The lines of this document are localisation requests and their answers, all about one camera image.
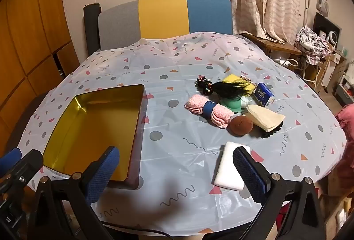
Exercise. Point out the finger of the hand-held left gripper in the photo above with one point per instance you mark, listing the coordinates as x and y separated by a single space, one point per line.
9 158

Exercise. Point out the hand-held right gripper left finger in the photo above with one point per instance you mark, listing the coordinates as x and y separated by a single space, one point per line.
102 170

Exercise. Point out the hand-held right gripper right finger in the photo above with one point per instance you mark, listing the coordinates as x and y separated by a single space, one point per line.
249 173

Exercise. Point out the white rectangular block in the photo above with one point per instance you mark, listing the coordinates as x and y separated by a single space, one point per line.
226 168

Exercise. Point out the gold tin box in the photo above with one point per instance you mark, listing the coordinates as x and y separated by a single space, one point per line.
91 129

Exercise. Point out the brown round sponge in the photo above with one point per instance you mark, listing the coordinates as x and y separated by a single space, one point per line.
240 125

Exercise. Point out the beige cloth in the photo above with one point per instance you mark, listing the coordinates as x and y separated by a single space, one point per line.
262 116

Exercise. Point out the blue tissue pack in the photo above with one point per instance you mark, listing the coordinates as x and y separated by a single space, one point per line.
265 94

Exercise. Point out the black hairpiece with beaded tie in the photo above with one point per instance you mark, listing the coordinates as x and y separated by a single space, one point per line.
229 89

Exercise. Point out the pink towel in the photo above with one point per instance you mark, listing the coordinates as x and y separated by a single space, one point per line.
196 104

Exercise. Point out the black hair claw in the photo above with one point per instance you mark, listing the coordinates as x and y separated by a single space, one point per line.
267 135

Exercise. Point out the small white container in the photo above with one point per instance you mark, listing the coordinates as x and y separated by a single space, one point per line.
245 103

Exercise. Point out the leopard print hair clip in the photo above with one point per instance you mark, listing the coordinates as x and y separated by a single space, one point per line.
247 80

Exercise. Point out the yellow sponge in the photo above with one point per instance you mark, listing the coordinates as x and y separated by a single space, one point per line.
231 79

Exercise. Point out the pink cloth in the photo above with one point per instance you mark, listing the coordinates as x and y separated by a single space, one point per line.
347 132

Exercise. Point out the white folding rack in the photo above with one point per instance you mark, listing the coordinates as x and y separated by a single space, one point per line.
315 74

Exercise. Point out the wooden wardrobe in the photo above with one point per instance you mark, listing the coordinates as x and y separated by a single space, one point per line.
27 35

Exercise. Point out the patterned plastic tablecloth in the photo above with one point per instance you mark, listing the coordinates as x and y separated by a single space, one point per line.
177 68

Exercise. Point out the wooden side table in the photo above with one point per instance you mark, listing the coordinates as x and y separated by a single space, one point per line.
276 45

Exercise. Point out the black rolled mat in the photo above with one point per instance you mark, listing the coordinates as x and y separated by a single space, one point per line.
91 27

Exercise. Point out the pile of clothes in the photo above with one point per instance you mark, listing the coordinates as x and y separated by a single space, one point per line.
312 43

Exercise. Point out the round white mirror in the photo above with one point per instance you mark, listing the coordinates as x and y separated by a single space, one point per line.
334 36

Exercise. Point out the grey yellow blue chair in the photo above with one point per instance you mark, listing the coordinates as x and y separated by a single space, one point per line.
163 18

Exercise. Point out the black monitor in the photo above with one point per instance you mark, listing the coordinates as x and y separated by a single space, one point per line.
323 24

